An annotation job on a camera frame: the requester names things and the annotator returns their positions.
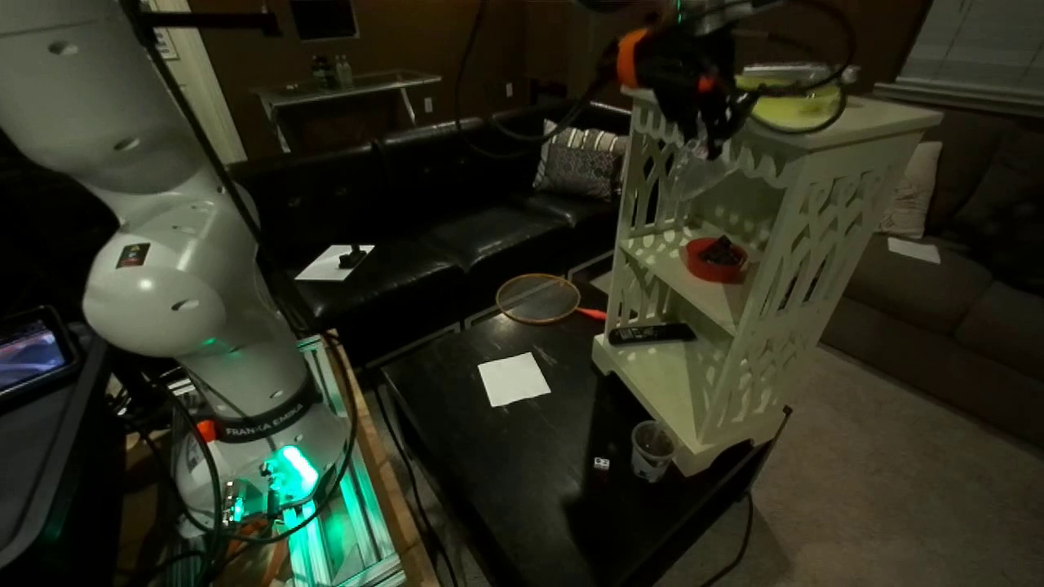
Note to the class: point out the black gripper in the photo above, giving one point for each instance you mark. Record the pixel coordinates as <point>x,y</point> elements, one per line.
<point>685,68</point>

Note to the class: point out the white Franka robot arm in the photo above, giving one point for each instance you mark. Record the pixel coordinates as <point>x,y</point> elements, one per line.
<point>165,271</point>

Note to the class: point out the white lattice shelf stand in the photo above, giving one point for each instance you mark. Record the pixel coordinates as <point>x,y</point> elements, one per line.
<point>848,173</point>

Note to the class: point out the yellow green plate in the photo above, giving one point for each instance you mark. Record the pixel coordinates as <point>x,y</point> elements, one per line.
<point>799,109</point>

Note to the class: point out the grey flat dish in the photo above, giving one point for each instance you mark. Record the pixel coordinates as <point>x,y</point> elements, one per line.
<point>809,73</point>

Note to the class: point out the red bowl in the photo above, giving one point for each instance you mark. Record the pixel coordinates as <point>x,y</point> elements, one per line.
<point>717,261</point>

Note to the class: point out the patterned grey cushion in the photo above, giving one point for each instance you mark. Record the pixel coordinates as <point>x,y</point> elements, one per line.
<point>576,163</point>

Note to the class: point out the light beige pillow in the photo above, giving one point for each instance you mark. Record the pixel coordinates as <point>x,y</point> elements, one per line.
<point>911,194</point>

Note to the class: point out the black remote with buttons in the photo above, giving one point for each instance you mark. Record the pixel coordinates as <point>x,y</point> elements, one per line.
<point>649,333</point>

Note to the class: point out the small white paper note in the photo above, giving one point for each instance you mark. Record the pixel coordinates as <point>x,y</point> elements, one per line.
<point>911,253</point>

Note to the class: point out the white window blind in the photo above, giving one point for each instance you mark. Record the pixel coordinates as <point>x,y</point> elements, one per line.
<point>973,52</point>

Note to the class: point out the black leather sofa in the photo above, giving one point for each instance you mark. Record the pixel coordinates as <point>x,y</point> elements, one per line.
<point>435,217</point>

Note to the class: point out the grey fabric sofa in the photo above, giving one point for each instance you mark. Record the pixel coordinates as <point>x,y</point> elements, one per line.
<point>958,295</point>

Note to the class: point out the white paper sheet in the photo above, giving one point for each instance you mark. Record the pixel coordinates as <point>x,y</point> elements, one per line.
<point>512,381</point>

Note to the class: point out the white paper cup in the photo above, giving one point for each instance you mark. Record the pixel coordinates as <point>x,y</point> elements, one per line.
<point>649,451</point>

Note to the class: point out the small white scrap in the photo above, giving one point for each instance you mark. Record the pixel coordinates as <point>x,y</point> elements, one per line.
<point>600,466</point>

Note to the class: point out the dark console table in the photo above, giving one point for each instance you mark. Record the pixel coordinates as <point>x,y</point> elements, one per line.
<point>345,86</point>

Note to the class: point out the white paper with tripod foot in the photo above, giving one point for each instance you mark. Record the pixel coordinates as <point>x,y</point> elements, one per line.
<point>327,267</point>

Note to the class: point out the white panel door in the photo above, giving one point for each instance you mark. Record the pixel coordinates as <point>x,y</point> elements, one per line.
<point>190,68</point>

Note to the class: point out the wooden edged robot platform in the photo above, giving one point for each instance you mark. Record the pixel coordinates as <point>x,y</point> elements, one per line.
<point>361,523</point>

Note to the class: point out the white jug red cap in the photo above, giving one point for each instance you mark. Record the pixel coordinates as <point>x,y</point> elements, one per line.
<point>200,467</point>

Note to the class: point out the tablet screen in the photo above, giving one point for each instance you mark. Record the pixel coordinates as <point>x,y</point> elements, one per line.
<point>28,356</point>

